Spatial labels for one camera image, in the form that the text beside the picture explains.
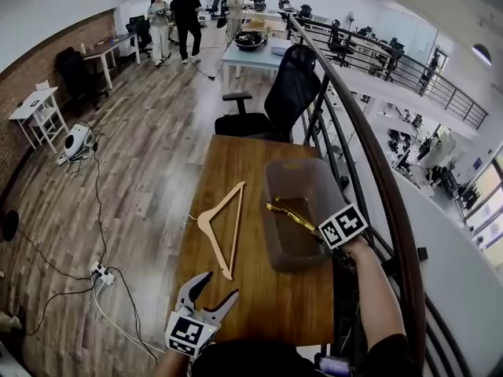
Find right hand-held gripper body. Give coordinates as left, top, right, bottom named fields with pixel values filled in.
left=318, top=203, right=369, bottom=271

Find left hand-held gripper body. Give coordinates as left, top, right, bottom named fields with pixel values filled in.
left=164, top=302, right=218, bottom=359

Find translucent grey plastic container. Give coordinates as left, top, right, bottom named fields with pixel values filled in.
left=260, top=158, right=349, bottom=274

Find gold metal clothes hanger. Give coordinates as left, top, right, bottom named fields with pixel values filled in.
left=266, top=196, right=318, bottom=232

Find light wooden clothes hanger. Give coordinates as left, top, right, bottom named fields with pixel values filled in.
left=186, top=181, right=247, bottom=282

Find person's right forearm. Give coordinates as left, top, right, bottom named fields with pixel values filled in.
left=347, top=235, right=408, bottom=353

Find person's left forearm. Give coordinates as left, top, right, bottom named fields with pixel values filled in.
left=152, top=350, right=193, bottom=377

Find person's black shirt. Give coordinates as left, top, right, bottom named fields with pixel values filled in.
left=190, top=338, right=318, bottom=377

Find dark curved stair railing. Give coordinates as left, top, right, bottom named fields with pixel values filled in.
left=288, top=15, right=472, bottom=377

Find white power strip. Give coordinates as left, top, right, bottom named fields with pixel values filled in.
left=90, top=262, right=116, bottom=288

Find small dark screen device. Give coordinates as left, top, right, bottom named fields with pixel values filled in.
left=317, top=353, right=351, bottom=377

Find black mesh office chair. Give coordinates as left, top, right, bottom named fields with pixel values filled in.
left=214, top=44, right=323, bottom=144

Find black metal balcony railing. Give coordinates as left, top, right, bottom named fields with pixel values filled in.
left=288, top=13, right=490, bottom=130

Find white round floor appliance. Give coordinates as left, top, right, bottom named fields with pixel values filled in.
left=57, top=123, right=97, bottom=167

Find white rectangular table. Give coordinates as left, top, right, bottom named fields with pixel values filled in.
left=220, top=36, right=294, bottom=90

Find black round floor disc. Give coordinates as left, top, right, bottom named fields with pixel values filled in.
left=1, top=209, right=20, bottom=243

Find black round bowl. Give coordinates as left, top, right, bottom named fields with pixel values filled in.
left=233, top=30, right=270, bottom=53

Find small white shelf table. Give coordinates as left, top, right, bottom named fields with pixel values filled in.
left=8, top=79, right=71, bottom=156

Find black padded office chair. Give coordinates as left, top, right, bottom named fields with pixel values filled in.
left=53, top=46, right=110, bottom=112

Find dark top desk white legs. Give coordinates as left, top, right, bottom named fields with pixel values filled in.
left=81, top=31, right=142, bottom=91

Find black floor cable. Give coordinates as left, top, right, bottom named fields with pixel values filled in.
left=15, top=130, right=108, bottom=281
left=24, top=265, right=160, bottom=364

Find white floor cable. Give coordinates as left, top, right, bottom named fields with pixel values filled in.
left=92, top=283, right=166, bottom=356

